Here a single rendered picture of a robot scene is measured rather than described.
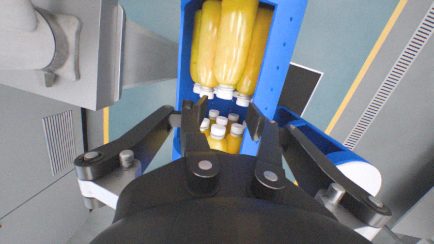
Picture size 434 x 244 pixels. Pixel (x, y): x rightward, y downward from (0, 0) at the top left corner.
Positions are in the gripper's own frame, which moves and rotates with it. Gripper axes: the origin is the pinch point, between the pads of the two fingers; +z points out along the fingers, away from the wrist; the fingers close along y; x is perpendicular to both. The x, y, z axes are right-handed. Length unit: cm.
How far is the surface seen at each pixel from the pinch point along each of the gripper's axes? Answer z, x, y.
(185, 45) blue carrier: 25.4, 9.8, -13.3
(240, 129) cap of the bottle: 19.0, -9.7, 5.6
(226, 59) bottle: 12.7, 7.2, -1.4
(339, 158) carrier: 33, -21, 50
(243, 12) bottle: 12.7, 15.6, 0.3
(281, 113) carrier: 118, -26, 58
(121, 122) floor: 131, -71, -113
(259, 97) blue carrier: 11.1, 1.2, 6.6
